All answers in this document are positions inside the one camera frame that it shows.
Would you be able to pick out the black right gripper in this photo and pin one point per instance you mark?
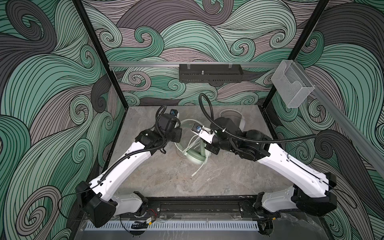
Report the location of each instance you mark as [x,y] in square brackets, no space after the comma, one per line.
[212,147]

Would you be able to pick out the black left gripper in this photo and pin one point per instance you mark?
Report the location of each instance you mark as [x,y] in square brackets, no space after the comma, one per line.
[178,135]

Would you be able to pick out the mint green headphones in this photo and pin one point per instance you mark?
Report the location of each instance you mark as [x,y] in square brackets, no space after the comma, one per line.
[195,150]

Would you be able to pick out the white headphones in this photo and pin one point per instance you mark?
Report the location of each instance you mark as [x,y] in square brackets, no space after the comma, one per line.
[236,116]

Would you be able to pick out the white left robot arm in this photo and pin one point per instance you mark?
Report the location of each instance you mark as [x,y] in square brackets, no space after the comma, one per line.
[99,200]

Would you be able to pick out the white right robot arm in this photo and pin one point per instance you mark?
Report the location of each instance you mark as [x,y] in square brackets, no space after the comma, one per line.
[310,192]

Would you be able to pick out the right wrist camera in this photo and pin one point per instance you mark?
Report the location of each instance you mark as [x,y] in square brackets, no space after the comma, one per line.
[204,133]

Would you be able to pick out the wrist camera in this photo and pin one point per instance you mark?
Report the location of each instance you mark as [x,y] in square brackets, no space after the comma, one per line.
[204,133]
[175,113]

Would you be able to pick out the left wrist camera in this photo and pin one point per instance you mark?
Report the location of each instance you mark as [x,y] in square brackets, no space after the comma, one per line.
[175,113]

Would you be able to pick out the black perforated wall tray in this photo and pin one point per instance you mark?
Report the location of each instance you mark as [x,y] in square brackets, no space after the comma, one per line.
[216,75]

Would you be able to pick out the aluminium wall rail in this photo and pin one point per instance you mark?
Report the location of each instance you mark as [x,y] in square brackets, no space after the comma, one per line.
[166,64]

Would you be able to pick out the white slotted cable duct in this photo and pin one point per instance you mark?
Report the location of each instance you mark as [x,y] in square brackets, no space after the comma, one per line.
[207,225]

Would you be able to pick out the clear plastic wall bin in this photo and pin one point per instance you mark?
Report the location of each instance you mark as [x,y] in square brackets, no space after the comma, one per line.
[293,83]

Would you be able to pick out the black frame post left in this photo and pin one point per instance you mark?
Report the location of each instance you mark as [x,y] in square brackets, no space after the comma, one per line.
[95,41]

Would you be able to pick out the black frame post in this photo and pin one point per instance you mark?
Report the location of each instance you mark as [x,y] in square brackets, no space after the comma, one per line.
[95,41]
[310,25]

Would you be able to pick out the black frame post right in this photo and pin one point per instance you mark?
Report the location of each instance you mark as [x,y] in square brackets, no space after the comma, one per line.
[310,25]

